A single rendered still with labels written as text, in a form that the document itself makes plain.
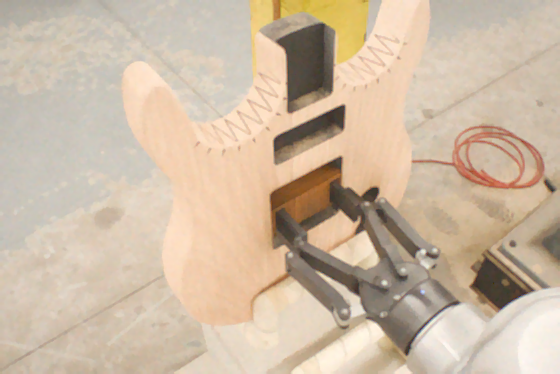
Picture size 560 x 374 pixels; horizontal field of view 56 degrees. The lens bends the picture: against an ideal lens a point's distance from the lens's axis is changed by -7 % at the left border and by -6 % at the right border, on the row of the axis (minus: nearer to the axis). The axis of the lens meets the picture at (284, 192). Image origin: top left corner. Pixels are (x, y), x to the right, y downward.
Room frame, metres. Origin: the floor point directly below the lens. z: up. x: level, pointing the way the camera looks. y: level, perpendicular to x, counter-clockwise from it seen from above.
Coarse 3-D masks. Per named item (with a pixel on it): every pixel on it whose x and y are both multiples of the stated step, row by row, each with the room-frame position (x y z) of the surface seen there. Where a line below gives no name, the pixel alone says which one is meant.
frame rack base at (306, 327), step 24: (336, 288) 0.43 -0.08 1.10; (288, 312) 0.39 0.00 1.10; (312, 312) 0.39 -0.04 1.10; (216, 336) 0.36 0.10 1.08; (240, 336) 0.35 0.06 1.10; (288, 336) 0.35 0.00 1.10; (312, 336) 0.35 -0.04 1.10; (336, 336) 0.37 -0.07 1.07; (216, 360) 0.38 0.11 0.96; (240, 360) 0.32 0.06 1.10; (264, 360) 0.32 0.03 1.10; (288, 360) 0.32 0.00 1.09
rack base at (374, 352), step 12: (372, 348) 0.37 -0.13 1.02; (360, 360) 0.35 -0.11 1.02; (372, 360) 0.35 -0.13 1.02; (384, 360) 0.35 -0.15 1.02; (396, 360) 0.35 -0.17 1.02; (336, 372) 0.33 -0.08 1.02; (348, 372) 0.33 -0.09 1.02; (360, 372) 0.33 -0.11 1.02; (372, 372) 0.33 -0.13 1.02; (384, 372) 0.33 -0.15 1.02
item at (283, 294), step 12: (348, 240) 0.44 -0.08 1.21; (360, 240) 0.44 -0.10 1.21; (336, 252) 0.42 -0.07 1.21; (348, 252) 0.42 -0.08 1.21; (360, 252) 0.42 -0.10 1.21; (372, 252) 0.43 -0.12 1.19; (324, 276) 0.39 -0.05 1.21; (276, 288) 0.36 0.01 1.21; (288, 288) 0.36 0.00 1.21; (300, 288) 0.37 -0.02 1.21; (264, 300) 0.35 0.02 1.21; (276, 300) 0.35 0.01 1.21; (288, 300) 0.35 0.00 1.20; (264, 312) 0.34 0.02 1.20; (276, 312) 0.34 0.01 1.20
